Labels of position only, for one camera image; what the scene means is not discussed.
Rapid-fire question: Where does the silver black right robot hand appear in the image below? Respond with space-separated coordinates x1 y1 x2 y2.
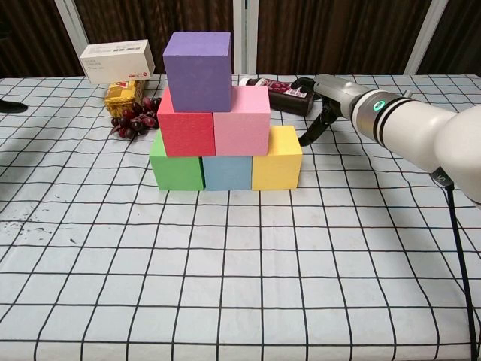
287 74 371 148

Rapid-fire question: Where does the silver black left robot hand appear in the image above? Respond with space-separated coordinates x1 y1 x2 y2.
0 99 29 114

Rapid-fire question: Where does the yellow foam cube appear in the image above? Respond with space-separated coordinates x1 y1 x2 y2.
250 125 304 192

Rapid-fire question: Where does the pink foam cube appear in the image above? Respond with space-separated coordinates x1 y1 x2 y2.
213 85 272 157

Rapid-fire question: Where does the purple foam cube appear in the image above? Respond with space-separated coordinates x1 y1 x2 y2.
162 31 232 113

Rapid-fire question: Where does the red foam cube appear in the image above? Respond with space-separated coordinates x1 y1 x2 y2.
156 89 217 158

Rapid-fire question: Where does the green foam cube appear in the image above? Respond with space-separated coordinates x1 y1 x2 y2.
149 129 206 192

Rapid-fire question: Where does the blue foam cube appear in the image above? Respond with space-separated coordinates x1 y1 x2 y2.
201 155 253 192

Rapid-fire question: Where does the dark grape juice bottle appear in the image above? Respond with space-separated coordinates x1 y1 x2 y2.
237 77 316 117

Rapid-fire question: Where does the brown pleated curtain panel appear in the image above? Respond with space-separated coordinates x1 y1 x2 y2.
74 0 234 75
256 0 433 75
0 0 82 78
416 0 481 75

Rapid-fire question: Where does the yellow snack box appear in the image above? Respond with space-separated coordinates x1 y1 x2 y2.
104 79 147 117

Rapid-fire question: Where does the white cardboard box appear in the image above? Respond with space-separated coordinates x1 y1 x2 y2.
79 38 156 85

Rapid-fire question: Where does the bunch of dark grapes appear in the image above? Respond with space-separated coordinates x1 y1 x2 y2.
110 96 163 141

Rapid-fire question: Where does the white black checkered tablecloth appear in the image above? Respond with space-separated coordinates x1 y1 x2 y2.
0 74 481 361

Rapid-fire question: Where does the grey metal partition post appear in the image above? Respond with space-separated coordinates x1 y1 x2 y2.
231 0 259 75
404 0 450 75
54 0 91 76

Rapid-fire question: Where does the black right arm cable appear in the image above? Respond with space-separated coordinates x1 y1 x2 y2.
431 168 480 361

